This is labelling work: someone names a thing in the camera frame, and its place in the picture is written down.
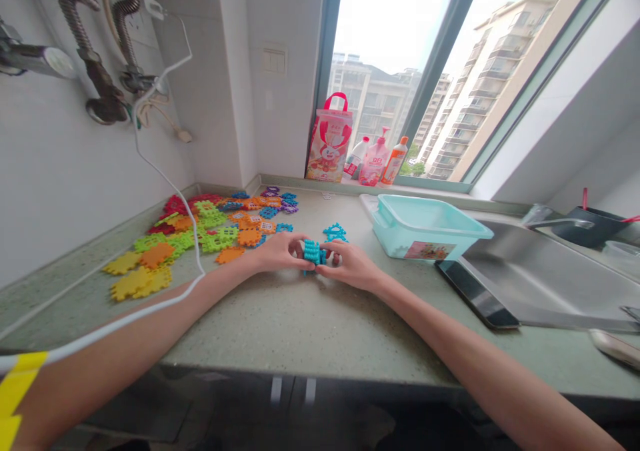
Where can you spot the white bottle with red cap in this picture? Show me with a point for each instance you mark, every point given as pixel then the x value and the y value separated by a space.
pixel 356 158

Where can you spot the person's right hand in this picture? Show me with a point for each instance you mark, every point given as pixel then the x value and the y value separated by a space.
pixel 352 268

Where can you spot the pile of colourful block tiles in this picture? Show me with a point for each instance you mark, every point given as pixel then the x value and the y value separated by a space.
pixel 200 231

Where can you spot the white light switch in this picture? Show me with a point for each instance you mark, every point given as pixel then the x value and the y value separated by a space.
pixel 275 60

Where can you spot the steel sink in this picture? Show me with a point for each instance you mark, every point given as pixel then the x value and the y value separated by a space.
pixel 550 281

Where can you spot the clear plastic container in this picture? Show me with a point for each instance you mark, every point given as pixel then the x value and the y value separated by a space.
pixel 622 258

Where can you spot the orange bottle with white cap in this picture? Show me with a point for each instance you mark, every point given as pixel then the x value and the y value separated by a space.
pixel 393 163

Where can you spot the window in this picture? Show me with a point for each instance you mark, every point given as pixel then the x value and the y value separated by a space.
pixel 450 71

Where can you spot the blue triangular block tile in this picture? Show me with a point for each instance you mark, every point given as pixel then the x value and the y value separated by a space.
pixel 336 232

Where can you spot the cabinet under counter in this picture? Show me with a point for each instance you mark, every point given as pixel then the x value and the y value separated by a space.
pixel 280 411

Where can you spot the person's left hand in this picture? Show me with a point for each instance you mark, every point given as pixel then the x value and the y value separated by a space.
pixel 277 253

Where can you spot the black pot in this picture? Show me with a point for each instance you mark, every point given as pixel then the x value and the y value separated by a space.
pixel 595 223

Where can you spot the white plug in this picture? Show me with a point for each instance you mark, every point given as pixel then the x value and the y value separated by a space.
pixel 183 135

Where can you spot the red and white gift bag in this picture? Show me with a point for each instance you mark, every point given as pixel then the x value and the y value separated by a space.
pixel 330 146

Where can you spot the white oval object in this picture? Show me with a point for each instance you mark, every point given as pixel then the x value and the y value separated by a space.
pixel 615 347

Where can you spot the blue block assembly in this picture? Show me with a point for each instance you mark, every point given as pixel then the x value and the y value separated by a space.
pixel 312 254

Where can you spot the teal plastic storage box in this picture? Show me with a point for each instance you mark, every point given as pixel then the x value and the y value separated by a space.
pixel 425 228

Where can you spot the chrome faucet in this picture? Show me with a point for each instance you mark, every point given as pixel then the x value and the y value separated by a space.
pixel 555 222

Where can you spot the pink pump bottle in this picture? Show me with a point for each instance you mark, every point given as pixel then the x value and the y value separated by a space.
pixel 374 163

